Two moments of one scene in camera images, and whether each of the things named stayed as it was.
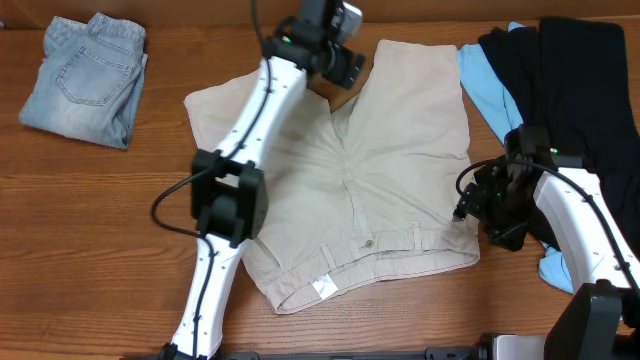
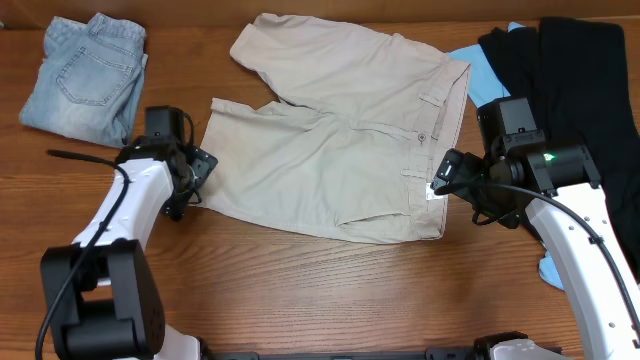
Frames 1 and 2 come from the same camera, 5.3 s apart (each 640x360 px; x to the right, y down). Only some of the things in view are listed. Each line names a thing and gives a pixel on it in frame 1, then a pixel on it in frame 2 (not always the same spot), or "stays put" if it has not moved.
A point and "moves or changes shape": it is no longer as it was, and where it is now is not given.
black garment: (567, 77) stays put
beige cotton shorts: (376, 192) moves or changes shape
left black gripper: (345, 68) → (203, 167)
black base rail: (484, 351) stays put
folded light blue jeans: (89, 80) stays put
